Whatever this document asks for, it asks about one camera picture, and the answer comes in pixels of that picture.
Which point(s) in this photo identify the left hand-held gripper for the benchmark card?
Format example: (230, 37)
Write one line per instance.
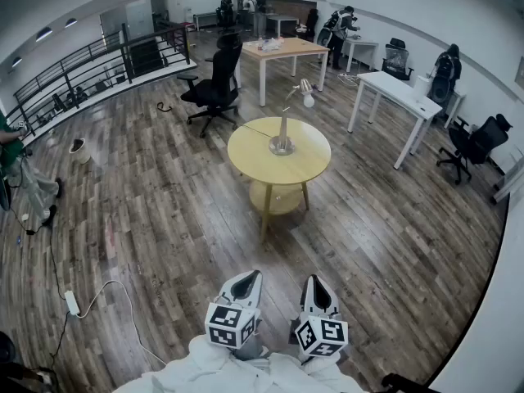
(225, 326)

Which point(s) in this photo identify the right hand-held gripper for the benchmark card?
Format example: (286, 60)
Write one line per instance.
(323, 336)

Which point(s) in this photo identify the silver desk lamp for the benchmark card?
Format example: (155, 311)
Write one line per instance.
(282, 143)

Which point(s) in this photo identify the person's left forearm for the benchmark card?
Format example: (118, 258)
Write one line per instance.
(209, 352)

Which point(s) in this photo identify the person's right forearm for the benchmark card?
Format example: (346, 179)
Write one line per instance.
(323, 364)

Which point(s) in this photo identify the long white desk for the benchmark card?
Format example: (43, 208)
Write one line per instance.
(397, 92)

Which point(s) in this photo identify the rectangular wooden table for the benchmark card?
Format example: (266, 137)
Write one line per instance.
(290, 47)

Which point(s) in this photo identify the person's grey shoe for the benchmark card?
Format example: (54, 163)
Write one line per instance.
(250, 349)

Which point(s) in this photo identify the person's white jacket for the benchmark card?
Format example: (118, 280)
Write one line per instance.
(245, 379)

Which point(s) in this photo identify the black device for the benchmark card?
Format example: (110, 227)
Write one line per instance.
(405, 385)

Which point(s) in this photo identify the round yellow wooden table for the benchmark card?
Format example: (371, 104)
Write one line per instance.
(262, 158)

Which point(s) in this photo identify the white power strip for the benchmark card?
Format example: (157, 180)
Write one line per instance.
(72, 302)

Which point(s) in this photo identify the black high-back office chair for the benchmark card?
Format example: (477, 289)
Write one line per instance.
(219, 84)

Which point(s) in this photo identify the beige waste bin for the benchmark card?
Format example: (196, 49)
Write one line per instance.
(81, 152)

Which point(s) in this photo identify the white low shelf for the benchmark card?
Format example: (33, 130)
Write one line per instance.
(509, 184)

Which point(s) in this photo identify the black armrest office chair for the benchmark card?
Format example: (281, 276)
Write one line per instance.
(479, 141)

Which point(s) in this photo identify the white paper roll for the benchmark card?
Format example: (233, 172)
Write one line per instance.
(422, 88)

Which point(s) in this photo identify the pile of small plastic packets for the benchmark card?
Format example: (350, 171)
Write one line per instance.
(268, 44)

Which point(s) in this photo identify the black mesh office chair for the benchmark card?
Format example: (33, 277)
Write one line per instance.
(396, 61)

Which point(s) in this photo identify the black metal railing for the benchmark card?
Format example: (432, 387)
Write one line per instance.
(135, 53)

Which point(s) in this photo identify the red top small table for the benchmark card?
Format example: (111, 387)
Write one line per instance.
(187, 25)

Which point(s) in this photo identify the black swivel chair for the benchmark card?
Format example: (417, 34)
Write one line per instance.
(312, 25)

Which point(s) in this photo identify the grey table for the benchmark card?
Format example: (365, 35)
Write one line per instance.
(282, 18)

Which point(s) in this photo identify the white bench table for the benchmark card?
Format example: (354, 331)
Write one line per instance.
(204, 14)

